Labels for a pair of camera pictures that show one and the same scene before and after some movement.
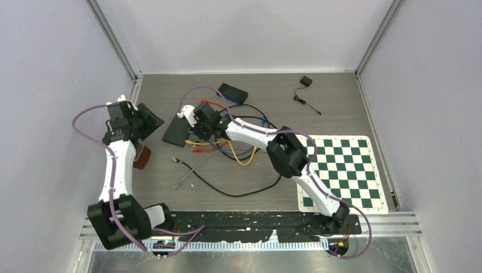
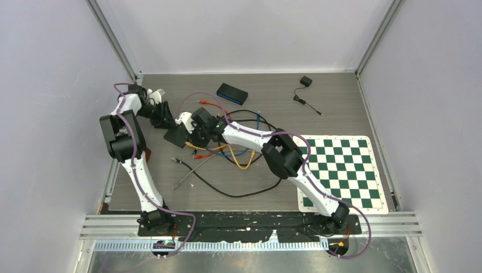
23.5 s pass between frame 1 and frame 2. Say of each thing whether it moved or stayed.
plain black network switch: stayed
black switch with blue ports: stayed
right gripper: stayed
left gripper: moved
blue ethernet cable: moved
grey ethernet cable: stayed
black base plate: stayed
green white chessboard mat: stayed
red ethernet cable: moved
